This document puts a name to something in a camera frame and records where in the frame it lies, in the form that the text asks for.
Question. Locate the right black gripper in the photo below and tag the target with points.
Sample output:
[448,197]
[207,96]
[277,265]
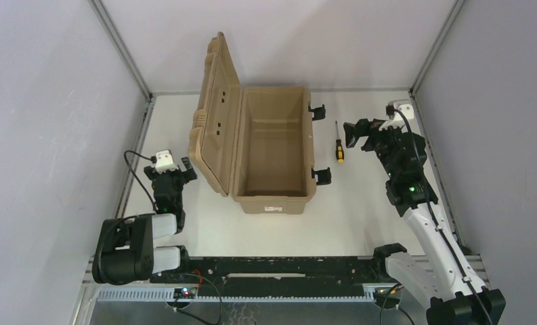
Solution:
[375,136]

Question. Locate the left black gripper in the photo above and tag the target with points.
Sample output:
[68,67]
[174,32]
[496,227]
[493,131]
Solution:
[168,175]

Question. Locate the black yellow screwdriver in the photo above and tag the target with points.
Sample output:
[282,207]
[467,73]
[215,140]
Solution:
[339,151]

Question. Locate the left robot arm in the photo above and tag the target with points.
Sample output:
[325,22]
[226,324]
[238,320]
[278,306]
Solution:
[126,251]

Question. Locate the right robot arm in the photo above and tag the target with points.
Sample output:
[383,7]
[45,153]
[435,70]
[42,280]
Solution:
[438,251]

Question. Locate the tan plastic storage bin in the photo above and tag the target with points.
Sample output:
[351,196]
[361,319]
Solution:
[255,144]

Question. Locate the small circuit board with leds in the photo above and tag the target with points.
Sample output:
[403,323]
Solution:
[185,293]

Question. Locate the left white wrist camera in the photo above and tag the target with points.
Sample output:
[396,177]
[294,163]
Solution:
[164,161]

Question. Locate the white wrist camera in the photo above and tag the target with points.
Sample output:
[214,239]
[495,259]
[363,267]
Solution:
[399,112]
[164,161]

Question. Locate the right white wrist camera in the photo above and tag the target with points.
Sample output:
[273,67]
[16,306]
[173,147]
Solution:
[399,112]

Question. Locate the right aluminium corner post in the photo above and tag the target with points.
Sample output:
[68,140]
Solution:
[438,42]

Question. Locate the aluminium corner post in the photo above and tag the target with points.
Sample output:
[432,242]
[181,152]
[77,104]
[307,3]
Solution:
[438,42]
[119,44]

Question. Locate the aluminium frame front rail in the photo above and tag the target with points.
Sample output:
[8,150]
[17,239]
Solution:
[143,290]

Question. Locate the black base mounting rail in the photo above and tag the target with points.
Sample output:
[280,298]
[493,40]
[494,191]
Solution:
[280,277]

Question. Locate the left aluminium corner post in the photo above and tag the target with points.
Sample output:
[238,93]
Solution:
[119,44]

